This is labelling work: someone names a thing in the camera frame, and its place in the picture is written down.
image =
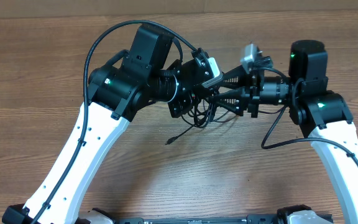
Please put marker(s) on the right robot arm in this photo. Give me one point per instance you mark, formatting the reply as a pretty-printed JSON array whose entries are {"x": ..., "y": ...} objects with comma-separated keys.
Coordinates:
[{"x": 323, "y": 116}]

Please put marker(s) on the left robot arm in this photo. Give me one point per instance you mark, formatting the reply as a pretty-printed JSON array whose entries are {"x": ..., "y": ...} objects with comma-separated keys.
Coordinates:
[{"x": 112, "y": 96}]

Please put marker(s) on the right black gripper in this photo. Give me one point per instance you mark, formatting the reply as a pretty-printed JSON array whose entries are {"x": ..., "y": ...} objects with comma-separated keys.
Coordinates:
[{"x": 245, "y": 98}]

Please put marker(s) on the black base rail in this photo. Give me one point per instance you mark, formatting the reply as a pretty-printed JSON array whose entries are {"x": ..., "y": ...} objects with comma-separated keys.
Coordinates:
[{"x": 249, "y": 219}]

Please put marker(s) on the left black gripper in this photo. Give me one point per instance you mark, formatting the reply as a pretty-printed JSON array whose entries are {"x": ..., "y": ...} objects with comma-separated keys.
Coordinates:
[{"x": 186, "y": 102}]

